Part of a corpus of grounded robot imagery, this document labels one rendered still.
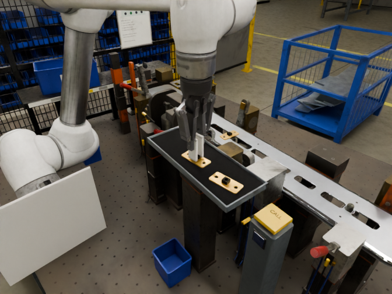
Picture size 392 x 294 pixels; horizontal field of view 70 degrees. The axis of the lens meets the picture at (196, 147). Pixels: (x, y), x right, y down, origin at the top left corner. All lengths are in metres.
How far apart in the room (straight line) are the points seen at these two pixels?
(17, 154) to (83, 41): 0.47
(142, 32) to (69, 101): 0.93
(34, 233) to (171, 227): 0.50
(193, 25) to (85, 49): 0.61
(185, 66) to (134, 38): 1.35
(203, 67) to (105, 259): 0.81
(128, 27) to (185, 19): 1.36
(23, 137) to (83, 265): 0.52
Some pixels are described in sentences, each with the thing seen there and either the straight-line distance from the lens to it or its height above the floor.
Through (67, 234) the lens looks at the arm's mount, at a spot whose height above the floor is 0.78.
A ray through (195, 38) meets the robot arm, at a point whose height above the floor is 1.50.
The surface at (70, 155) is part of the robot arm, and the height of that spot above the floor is 0.95.
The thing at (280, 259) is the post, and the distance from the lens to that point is 0.74.
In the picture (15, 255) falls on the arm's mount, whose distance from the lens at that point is 1.15.
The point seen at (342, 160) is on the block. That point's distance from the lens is 1.12.
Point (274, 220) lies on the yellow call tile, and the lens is 0.64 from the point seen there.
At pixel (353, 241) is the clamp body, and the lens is 0.81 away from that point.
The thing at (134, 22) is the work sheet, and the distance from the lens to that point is 1.94.
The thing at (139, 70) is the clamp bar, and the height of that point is 1.19.
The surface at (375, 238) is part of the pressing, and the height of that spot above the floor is 1.00.
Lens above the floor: 1.63
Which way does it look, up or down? 34 degrees down
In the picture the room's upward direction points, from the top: straight up
